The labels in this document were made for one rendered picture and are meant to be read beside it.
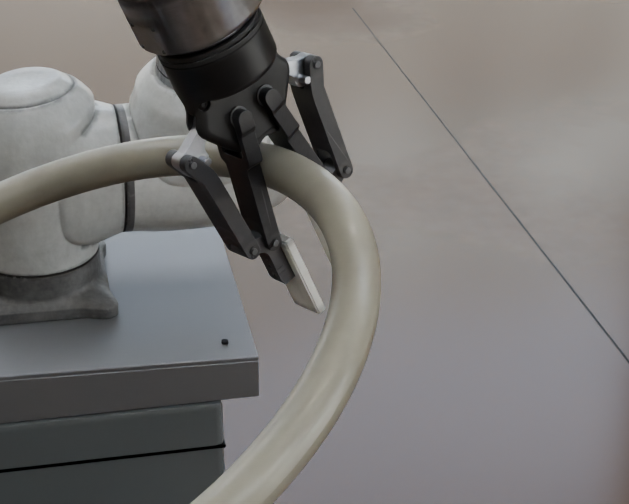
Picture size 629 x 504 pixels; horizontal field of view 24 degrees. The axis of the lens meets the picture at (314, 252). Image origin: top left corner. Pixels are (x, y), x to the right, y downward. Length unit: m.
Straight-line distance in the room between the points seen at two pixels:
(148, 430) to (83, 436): 0.07
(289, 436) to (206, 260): 1.11
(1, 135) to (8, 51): 3.85
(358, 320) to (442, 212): 3.26
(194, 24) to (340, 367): 0.25
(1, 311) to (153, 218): 0.21
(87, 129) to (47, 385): 0.29
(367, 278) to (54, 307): 0.92
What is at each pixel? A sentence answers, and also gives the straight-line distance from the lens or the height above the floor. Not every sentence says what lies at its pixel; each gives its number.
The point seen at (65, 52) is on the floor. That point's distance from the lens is 5.47.
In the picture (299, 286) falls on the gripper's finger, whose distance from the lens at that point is 1.06.
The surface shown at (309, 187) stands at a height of 1.32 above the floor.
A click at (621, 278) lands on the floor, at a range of 3.80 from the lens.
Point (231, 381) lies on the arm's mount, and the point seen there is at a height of 0.82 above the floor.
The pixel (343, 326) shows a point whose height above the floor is 1.30.
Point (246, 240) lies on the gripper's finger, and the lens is 1.01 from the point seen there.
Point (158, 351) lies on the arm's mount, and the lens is 1.69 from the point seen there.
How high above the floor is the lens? 1.70
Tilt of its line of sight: 26 degrees down
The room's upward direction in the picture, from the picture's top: straight up
